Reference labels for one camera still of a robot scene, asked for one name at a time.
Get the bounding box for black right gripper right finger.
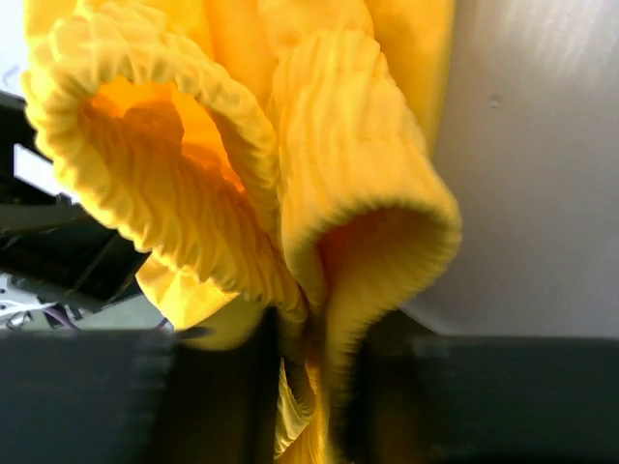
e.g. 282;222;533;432
337;311;618;463

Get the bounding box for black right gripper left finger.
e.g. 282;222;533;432
1;312;280;463

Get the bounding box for yellow shorts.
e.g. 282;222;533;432
22;1;461;463

